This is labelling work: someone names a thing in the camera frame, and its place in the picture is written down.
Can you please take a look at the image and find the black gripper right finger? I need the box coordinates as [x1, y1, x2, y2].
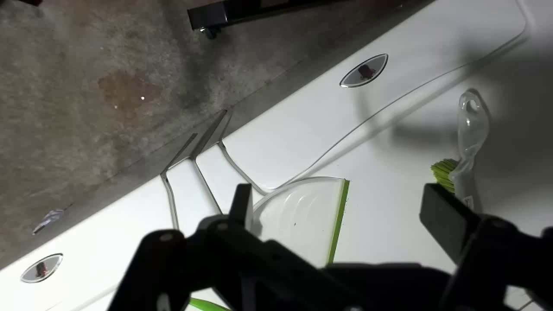
[418, 182, 484, 268]

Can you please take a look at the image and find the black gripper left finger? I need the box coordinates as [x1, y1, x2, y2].
[228, 182, 255, 230]

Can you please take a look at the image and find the white washer with round dial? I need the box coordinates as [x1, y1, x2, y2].
[191, 0, 553, 311]

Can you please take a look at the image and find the black metal frame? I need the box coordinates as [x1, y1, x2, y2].
[186, 0, 430, 38]

